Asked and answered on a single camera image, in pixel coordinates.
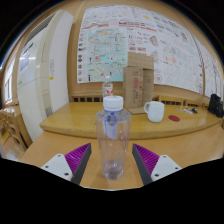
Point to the black bag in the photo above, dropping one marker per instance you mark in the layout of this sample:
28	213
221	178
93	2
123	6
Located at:
216	106

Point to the flat round red coaster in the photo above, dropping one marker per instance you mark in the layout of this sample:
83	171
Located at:
174	118

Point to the brown cardboard box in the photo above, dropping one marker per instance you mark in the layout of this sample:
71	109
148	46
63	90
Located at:
135	85

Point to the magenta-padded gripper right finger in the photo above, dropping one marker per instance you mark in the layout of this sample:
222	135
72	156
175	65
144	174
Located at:
163	165

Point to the white standing air conditioner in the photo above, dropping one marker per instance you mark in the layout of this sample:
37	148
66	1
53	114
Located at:
43	76

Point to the large wall poster with map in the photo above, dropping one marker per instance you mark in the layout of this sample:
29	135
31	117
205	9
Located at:
110	43

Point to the black tape measure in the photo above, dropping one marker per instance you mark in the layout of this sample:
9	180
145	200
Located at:
194	110

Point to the white ceramic mug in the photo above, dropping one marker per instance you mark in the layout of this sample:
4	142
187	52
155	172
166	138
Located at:
156	111

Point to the red-labelled clear drink bottle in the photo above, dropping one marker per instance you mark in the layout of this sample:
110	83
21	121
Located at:
107	88

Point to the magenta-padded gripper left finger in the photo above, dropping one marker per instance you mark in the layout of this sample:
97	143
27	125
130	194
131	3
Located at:
58	165

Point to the clear white-capped water bottle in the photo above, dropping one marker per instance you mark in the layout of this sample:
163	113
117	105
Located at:
113	140

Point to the wooden chairs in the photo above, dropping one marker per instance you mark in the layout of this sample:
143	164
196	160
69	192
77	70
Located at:
11	130

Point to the narrow wall poster with diagrams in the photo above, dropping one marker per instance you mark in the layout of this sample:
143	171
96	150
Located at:
211	75

